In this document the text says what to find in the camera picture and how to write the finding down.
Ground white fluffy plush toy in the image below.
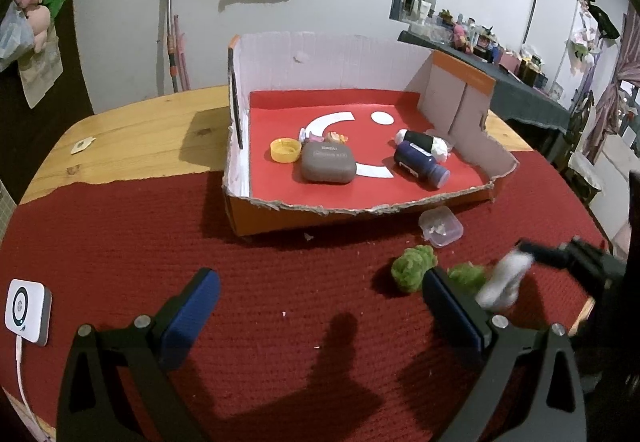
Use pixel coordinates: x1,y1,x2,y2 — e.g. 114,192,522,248
475,249,535,312

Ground green fuzzy ball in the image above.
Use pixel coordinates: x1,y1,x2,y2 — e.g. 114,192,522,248
390,245,438,294
448,262,487,296

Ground clear plastic pill box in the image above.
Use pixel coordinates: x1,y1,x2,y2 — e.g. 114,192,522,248
419,206,464,248

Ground dark blue bottle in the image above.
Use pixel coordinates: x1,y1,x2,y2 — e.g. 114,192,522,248
394,141,450,189

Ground grey zippered case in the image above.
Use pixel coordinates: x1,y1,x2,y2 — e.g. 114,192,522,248
300,142,357,184

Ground blonde girl figurine pink dress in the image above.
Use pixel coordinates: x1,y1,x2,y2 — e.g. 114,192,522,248
298,128,348,144

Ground yellow round cap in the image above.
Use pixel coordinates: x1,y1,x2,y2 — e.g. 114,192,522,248
269,138,302,164

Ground white square device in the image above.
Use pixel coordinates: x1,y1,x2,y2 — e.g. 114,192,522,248
4,279,52,347

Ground purple curtain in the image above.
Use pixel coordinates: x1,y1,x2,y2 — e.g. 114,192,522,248
582,4,640,164

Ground dark green covered table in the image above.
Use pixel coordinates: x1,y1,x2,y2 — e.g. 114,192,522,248
398,31,570,132

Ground white wardrobe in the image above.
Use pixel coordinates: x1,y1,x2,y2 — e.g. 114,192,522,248
523,0,598,108

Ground red knitted table mat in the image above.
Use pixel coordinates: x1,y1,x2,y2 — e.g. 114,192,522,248
0,149,609,442

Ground small white sticker tag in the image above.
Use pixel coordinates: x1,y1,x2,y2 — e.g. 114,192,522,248
70,137,96,155

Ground orange cardboard box tray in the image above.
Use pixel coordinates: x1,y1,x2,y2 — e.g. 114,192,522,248
222,32,518,236

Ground plastic bag on door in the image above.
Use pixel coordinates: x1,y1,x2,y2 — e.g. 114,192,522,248
0,2,35,72

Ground pink plush toys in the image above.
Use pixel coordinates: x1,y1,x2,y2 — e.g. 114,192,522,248
14,0,51,54

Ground orange tipped broom stick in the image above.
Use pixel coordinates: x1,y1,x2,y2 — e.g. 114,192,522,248
166,0,191,92

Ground white charging cable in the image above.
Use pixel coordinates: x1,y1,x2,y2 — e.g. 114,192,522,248
13,337,54,442

